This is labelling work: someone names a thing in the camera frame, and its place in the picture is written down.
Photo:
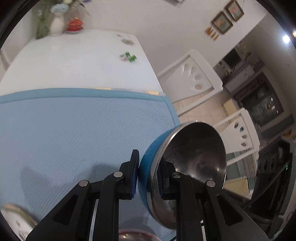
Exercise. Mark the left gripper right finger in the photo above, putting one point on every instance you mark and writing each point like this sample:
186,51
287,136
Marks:
204,211

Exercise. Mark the white ceramic vase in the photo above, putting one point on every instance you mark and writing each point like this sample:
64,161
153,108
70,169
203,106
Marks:
57,26

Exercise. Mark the orange wall ornaments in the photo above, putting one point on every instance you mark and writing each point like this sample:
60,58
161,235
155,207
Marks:
212,33

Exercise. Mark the white chair near right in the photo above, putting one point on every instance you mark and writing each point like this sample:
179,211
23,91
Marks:
239,136

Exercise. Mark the pink steel bowl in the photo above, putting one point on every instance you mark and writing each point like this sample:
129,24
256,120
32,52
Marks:
136,235

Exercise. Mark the framed picture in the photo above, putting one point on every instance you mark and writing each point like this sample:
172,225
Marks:
234,10
222,23

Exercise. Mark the framed picture lower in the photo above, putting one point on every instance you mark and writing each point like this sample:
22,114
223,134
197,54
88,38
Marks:
222,23

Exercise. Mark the white chair far right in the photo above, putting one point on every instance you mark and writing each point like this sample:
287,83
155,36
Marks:
190,75

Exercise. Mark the light blue table mat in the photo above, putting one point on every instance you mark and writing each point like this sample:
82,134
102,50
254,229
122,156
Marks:
51,139

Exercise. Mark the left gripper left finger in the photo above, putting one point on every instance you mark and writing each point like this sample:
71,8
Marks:
90,211

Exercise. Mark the white chair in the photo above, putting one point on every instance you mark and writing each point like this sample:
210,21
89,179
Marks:
190,75
239,136

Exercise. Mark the green candy wrapper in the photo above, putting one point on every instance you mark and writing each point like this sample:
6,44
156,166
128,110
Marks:
128,57

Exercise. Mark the framed picture upper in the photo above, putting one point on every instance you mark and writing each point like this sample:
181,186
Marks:
234,10

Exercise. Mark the blue steel bowl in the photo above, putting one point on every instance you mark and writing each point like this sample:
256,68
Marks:
195,149

